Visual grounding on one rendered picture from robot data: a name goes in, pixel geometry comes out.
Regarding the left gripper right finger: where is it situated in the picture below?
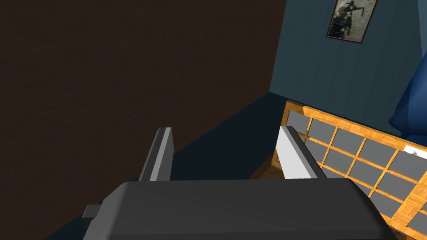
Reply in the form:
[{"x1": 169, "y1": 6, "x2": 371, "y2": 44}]
[{"x1": 275, "y1": 125, "x2": 328, "y2": 180}]

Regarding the framed grey picture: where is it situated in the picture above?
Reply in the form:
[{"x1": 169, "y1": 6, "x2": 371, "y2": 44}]
[{"x1": 326, "y1": 0, "x2": 378, "y2": 44}]

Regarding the white door handle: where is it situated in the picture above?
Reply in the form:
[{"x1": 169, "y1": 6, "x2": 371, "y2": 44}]
[{"x1": 403, "y1": 145, "x2": 427, "y2": 160}]

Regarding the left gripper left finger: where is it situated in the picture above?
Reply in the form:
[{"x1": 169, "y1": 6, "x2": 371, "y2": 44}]
[{"x1": 138, "y1": 127, "x2": 174, "y2": 182}]

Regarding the blue curtain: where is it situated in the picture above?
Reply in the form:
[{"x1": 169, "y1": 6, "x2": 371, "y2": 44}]
[{"x1": 388, "y1": 50, "x2": 427, "y2": 147}]

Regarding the wooden door with grey panes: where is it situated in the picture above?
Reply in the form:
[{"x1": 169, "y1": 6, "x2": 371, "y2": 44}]
[{"x1": 271, "y1": 100, "x2": 427, "y2": 240}]

